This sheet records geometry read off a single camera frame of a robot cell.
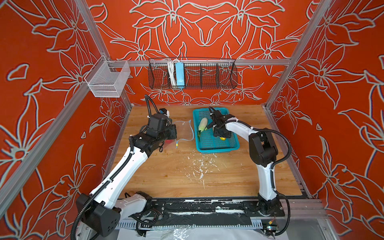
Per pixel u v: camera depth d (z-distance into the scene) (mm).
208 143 975
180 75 899
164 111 649
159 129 556
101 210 367
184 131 898
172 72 899
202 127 1011
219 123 740
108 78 935
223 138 953
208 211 729
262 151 550
